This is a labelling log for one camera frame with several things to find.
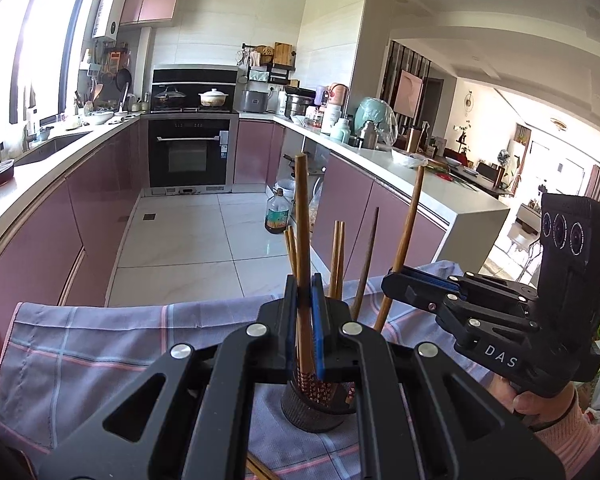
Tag large kitchen window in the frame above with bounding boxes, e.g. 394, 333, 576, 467
0, 0, 88, 126

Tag black wall storage rack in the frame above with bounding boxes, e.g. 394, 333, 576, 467
237, 45, 297, 86

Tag steel stockpot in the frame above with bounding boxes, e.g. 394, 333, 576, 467
285, 92, 313, 118

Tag black mesh utensil holder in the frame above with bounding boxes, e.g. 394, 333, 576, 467
280, 370, 358, 433

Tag plastic-wrapped white bowl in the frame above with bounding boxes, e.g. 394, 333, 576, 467
391, 149, 428, 168

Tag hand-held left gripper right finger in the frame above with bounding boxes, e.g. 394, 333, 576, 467
310, 272, 566, 480

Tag black range hood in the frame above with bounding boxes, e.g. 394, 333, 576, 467
151, 66, 238, 113

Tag pink base cabinets under window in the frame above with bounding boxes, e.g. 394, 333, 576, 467
0, 112, 151, 341

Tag pink wall picture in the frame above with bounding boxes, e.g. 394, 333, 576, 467
392, 70, 423, 116

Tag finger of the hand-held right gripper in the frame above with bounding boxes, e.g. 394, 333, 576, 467
397, 266, 527, 302
381, 269, 463, 317

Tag pink base cabinets with open shelf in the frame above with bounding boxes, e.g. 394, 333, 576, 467
232, 115, 511, 281

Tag dark wooden slat screen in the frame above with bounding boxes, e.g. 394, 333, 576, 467
382, 42, 431, 131

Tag black built-in oven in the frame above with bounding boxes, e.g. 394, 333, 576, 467
147, 114, 240, 193

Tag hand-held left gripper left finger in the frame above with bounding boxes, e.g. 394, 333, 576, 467
37, 274, 303, 480

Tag mint green plastic-wrapped appliance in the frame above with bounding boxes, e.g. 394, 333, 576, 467
355, 97, 398, 148

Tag white wall water heater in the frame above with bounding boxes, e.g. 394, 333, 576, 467
91, 0, 127, 41

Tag hanging kitchen utensil rack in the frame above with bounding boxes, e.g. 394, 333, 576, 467
77, 45, 131, 111

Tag clear plastic bag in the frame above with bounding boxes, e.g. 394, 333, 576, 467
307, 180, 326, 221

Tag white vertical pipe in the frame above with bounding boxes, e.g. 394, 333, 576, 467
139, 27, 153, 111

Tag white casserole pot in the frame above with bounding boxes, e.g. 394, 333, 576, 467
198, 89, 229, 108

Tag pink thermos jug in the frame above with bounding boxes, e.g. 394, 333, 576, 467
326, 82, 351, 121

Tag person's right hand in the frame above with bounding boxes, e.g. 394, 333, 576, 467
511, 382, 578, 428

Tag black pot with glass lid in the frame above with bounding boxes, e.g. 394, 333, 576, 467
155, 87, 187, 110

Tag kitchen sink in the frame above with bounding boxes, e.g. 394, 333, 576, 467
12, 132, 88, 167

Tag blue-grey plaid tablecloth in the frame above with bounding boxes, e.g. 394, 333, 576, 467
0, 259, 501, 480

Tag silver rice cooker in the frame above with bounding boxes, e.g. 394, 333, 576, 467
241, 90, 270, 115

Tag cooking oil bottle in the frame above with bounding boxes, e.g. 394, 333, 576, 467
264, 187, 288, 235

